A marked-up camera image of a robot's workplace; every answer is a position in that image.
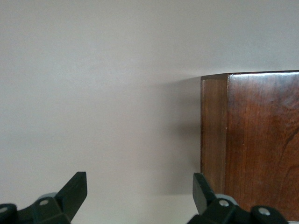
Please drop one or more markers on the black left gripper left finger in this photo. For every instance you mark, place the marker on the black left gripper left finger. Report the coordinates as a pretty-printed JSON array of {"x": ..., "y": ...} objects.
[{"x": 70, "y": 193}]

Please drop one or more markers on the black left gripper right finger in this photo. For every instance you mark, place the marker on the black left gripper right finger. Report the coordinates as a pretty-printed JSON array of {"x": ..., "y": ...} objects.
[{"x": 203, "y": 198}]

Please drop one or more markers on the dark brown wooden cabinet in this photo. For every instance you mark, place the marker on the dark brown wooden cabinet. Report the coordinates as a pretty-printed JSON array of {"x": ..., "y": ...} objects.
[{"x": 257, "y": 128}]

